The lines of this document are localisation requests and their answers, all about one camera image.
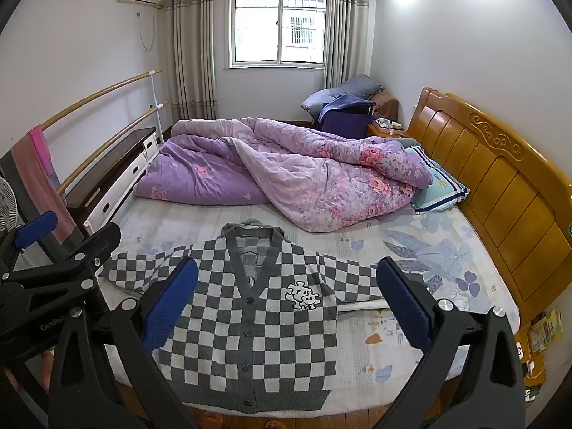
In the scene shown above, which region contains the grey white checkered cardigan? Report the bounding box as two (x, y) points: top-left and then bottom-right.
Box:
(99, 218), (389, 414)

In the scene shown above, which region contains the dark purple cloth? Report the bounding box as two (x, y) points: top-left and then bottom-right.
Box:
(317, 95), (376, 140)

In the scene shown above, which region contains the wooden nightstand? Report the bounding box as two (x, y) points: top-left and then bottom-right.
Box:
(513, 322), (552, 387)
(367, 118), (410, 140)

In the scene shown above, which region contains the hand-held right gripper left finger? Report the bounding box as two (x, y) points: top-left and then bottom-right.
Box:
(47, 257), (199, 429)

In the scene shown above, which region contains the white cabinet with dark top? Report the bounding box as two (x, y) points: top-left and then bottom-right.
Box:
(65, 127), (158, 234)

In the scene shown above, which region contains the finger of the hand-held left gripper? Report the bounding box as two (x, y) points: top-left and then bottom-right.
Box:
(0, 211), (59, 273)
(0, 222), (122, 299)

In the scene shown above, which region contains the window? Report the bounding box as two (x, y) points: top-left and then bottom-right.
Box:
(228, 0), (327, 69)

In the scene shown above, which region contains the wooden bed headboard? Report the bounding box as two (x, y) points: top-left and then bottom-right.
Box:
(406, 87), (572, 325)

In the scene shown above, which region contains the air conditioner cable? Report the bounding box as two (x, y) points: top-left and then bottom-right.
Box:
(136, 8), (158, 51)

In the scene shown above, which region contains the white fan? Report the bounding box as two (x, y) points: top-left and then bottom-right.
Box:
(0, 176), (21, 234)

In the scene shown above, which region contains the yellow packet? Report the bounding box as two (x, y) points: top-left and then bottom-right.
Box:
(529, 307), (565, 355)

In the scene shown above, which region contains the teal striped pillow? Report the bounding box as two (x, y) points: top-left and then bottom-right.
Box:
(410, 144), (471, 214)

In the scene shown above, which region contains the grey striped curtain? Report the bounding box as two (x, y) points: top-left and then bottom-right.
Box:
(164, 0), (220, 120)
(322, 0), (373, 89)

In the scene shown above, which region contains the brown chair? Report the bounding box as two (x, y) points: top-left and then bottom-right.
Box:
(372, 92), (400, 122)

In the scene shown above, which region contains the pink towel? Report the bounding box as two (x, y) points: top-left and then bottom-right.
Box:
(11, 125), (84, 243)

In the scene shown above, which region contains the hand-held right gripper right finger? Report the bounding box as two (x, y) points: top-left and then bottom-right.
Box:
(373, 257), (526, 429)

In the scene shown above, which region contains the purple floral quilt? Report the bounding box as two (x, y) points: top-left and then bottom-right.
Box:
(133, 117), (433, 233)

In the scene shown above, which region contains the white barre post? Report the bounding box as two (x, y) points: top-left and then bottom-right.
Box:
(151, 70), (163, 140)

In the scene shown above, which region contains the floral bed sheet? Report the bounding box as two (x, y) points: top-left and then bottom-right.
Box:
(83, 194), (521, 412)

